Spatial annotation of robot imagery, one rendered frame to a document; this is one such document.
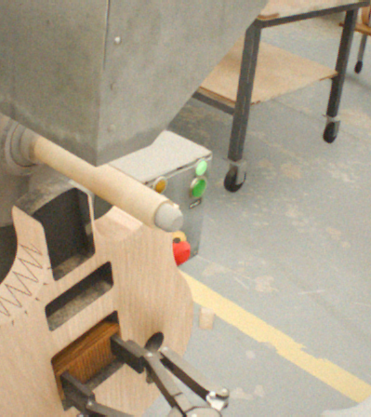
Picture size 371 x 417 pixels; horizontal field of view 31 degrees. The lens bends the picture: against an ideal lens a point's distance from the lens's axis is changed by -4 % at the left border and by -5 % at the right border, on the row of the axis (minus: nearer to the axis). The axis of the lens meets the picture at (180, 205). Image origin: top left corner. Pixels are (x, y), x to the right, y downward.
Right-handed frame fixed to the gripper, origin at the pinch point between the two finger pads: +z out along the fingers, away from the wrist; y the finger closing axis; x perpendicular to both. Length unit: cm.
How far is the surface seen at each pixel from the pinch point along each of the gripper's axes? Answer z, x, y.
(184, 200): 16.5, -5.0, 33.6
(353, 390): 7, -123, 107
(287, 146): 126, -143, 238
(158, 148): 22.7, 1.4, 34.6
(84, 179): 5.8, 18.9, 6.7
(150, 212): -3.3, 19.3, 6.9
